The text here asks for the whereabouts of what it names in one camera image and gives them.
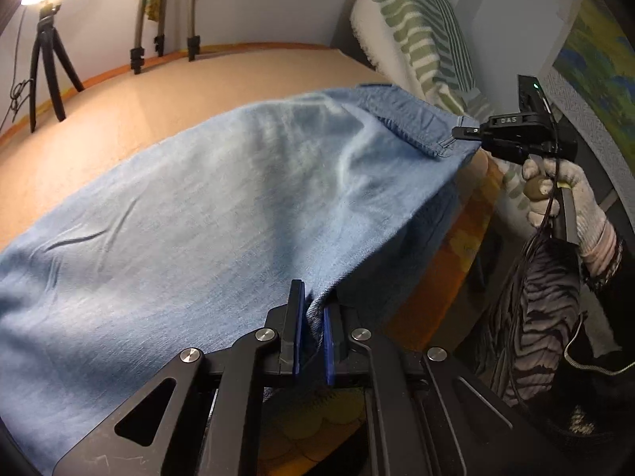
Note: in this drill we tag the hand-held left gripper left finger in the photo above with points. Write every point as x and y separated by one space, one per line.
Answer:
296 328

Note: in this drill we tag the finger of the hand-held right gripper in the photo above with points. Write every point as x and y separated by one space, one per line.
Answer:
466 132

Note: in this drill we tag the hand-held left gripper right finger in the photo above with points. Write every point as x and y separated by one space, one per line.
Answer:
330 348

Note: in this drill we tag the blue denim pants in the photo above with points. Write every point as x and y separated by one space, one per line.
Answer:
198 208

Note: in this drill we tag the person's right forearm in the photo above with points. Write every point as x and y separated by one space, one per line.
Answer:
612 272

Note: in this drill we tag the person's right hand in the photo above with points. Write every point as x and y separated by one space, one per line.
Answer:
590 218

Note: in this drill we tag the white green striped blanket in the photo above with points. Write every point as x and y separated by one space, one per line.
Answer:
416 34

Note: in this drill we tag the orange patterned bedsheet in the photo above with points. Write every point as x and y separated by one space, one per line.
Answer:
446 258

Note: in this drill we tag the grey striped garment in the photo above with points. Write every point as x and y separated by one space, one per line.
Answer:
540 317

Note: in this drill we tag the black tripod legs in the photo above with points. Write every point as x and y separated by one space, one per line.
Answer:
136 34

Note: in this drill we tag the small black tripod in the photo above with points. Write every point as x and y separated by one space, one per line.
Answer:
47 59

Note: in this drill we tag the green yellow wall painting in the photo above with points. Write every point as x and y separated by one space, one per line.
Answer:
600 69

